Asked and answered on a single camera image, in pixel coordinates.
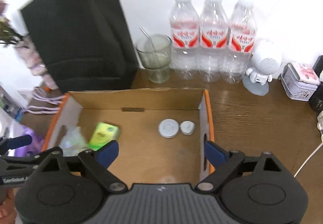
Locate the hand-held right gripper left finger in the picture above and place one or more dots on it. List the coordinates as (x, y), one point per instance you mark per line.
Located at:
(109, 151)

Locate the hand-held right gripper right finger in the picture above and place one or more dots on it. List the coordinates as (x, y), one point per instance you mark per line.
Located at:
(214, 152)

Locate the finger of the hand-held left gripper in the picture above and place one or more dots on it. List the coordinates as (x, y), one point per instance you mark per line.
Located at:
(20, 141)
(22, 158)

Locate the green tissue pack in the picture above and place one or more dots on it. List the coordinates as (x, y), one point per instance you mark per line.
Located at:
(102, 135)

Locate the orange-edged cardboard box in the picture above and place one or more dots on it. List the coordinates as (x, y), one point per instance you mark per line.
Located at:
(151, 113)

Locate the person's left hand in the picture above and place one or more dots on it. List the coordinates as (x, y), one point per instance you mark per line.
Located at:
(6, 203)

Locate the purple packet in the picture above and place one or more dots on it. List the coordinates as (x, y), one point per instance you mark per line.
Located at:
(35, 138)

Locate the small white round gadget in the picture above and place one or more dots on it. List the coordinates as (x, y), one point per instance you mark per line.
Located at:
(187, 128)

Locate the crumpled clear plastic wrapper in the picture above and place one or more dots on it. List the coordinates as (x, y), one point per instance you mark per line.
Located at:
(73, 140)

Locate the white round disc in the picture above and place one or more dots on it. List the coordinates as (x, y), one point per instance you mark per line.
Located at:
(168, 128)

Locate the pink patterned vase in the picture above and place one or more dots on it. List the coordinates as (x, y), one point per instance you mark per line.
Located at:
(35, 62)

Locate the clear glass cup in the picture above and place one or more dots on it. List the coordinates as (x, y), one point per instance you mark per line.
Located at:
(155, 62)

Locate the white robot figure speaker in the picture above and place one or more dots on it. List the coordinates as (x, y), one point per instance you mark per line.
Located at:
(265, 62)

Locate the white power strip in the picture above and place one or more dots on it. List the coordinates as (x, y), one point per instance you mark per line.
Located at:
(320, 124)

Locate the printed tin box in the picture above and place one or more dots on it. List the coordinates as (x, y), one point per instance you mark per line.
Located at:
(299, 80)

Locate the black paper bag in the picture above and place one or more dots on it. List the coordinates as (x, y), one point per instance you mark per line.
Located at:
(80, 37)

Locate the clear water bottle red label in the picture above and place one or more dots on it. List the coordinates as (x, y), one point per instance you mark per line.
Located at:
(241, 34)
(214, 29)
(184, 27)

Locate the clear glass stirring straw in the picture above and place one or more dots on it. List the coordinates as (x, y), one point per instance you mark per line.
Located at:
(146, 36)

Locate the black box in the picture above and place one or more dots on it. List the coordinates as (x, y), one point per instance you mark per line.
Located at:
(317, 87)

